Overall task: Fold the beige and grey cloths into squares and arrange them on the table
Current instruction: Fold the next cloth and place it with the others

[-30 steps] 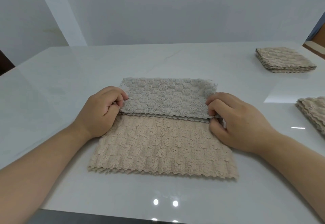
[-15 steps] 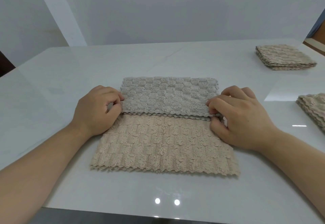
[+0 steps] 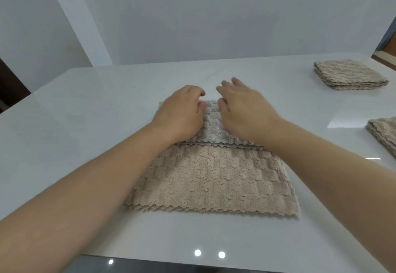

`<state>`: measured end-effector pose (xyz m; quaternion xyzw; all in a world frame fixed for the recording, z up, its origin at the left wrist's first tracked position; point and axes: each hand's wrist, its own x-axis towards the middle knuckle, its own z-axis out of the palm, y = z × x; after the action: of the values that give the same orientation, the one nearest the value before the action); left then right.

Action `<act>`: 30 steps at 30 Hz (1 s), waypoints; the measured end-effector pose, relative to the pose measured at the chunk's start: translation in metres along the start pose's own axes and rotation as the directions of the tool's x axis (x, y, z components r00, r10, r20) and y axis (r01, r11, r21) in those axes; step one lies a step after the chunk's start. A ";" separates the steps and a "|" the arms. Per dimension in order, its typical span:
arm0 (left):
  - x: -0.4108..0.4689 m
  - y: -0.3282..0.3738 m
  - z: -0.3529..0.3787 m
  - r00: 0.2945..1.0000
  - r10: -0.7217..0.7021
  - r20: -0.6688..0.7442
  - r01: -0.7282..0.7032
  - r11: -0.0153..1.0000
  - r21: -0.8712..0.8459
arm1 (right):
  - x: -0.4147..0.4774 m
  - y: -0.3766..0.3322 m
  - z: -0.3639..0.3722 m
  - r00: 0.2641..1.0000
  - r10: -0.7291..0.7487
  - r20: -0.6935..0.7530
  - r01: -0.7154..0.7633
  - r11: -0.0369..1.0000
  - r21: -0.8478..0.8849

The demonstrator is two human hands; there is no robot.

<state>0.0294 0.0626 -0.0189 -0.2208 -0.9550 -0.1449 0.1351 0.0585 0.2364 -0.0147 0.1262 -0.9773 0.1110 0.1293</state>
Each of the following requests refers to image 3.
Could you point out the person's right forearm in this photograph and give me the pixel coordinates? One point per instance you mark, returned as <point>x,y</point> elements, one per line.
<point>340,183</point>

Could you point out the stack of cloths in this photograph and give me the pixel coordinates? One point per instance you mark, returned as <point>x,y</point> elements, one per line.
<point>216,180</point>

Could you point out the person's left forearm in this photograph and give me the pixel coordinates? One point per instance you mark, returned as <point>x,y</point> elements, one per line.
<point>77,201</point>

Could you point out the blue grey clothing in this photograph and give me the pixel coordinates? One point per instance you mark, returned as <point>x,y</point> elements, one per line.
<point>388,36</point>

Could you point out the beige waffle towel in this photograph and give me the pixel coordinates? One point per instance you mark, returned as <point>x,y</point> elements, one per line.
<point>349,73</point>
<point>385,130</point>

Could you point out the person's left hand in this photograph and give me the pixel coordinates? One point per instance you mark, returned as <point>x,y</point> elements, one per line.
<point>179,115</point>

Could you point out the person's right hand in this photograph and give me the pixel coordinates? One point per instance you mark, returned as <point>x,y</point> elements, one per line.
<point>247,112</point>

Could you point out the brown sofa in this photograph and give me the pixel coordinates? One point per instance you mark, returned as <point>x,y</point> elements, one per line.
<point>388,56</point>

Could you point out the white marble table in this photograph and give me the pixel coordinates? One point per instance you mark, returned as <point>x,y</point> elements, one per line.
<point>92,105</point>

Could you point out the grey waffle towel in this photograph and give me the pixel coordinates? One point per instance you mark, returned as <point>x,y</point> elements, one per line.
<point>213,124</point>

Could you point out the dark brown door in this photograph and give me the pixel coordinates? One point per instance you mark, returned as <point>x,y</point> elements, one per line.
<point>10,87</point>

